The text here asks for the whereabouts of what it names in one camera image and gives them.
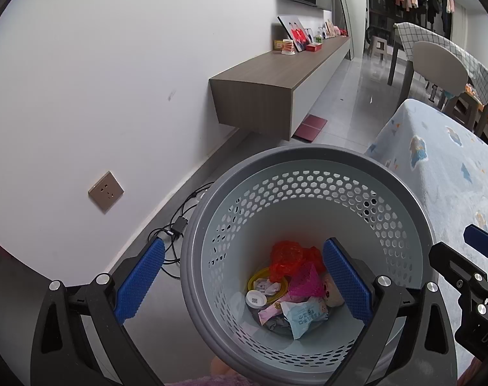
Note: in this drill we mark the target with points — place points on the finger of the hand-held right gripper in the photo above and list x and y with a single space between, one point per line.
449 261
483 241

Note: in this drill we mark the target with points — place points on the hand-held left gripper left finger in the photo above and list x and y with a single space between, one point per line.
141 277

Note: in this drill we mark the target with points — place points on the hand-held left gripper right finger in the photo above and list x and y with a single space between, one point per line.
346 279

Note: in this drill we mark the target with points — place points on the pink mesh plastic cup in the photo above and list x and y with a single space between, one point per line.
304 285

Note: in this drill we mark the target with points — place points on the white blue mask packet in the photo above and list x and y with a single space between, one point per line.
304 317

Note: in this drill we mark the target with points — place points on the red plastic bag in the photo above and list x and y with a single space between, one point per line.
288 255

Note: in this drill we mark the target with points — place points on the white paper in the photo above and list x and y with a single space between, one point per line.
268 286

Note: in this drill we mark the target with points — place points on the pink snack wrapper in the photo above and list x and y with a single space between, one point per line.
270 311

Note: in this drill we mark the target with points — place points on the dark grey scrap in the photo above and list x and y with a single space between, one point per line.
278 326

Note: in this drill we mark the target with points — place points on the white round lid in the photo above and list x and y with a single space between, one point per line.
255 298

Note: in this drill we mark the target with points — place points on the grey perforated basket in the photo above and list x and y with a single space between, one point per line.
308 193

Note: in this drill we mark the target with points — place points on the black power adapter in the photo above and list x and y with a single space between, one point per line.
179 226

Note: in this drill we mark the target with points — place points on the purple fuzzy cloth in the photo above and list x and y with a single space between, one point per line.
203 381

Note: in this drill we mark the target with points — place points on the grey stool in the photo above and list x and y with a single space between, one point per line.
377 48
465 108

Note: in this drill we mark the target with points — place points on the red bathroom scale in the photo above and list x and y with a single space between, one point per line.
310 128

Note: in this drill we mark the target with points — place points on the grey round-back chair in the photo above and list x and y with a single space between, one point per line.
437 62

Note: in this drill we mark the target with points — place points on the checked tablecloth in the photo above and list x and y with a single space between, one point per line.
461 56

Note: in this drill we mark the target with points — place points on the floating wooden cabinet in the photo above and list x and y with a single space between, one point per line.
276 68

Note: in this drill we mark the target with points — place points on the flat red box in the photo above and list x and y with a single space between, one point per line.
314 47

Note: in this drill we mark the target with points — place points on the striped paper cup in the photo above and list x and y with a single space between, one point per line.
288 47

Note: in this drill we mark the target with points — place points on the green bottle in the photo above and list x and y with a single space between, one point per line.
318 37

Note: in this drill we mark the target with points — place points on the small yellow box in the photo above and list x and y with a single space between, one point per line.
277 45

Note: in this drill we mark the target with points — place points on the red plush toy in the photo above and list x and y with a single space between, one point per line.
340 31

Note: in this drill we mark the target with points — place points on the leaning mirror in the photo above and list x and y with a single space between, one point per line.
342 8

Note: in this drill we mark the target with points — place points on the beige wall socket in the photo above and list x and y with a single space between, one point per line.
106 192

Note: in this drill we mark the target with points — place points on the small dark photo frame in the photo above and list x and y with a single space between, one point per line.
308 35

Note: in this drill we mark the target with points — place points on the small white photo frame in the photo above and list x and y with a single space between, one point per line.
326 31

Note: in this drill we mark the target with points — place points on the large photo frame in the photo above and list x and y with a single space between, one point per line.
294 32

